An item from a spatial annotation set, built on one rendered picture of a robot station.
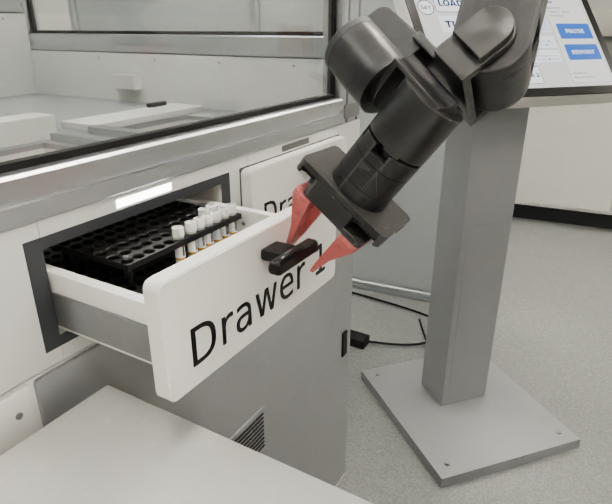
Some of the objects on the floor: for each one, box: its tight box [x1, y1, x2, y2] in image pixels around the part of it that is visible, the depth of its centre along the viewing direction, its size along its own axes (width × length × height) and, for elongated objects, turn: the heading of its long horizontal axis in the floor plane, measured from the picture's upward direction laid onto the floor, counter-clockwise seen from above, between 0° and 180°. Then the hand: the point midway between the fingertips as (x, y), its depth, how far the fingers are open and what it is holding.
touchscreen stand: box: [361, 107, 581, 488], centre depth 149 cm, size 50×45×102 cm
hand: (306, 252), depth 54 cm, fingers open, 3 cm apart
